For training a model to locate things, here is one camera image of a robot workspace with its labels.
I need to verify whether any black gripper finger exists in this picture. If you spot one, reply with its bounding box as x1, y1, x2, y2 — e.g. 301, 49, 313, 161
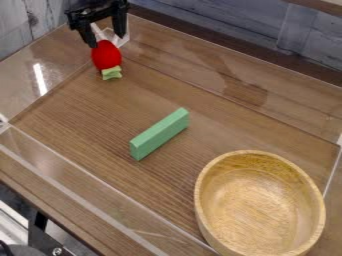
112, 13, 127, 38
78, 21, 98, 48

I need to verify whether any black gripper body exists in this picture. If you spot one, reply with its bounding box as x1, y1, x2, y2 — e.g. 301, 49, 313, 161
66, 0, 130, 30

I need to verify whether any red plush strawberry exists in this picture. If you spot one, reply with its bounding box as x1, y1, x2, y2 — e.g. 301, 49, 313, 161
91, 40, 122, 80

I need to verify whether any green rectangular block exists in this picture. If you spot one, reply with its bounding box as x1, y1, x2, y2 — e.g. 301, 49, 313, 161
130, 108, 190, 161

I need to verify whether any wooden bowl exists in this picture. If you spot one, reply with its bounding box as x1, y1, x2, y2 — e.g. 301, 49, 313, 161
194, 150, 326, 256

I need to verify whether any clear acrylic corner bracket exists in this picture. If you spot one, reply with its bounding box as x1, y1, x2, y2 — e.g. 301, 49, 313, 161
90, 17, 130, 45

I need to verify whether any black table leg mount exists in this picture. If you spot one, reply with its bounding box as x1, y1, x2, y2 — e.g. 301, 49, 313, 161
0, 211, 75, 256

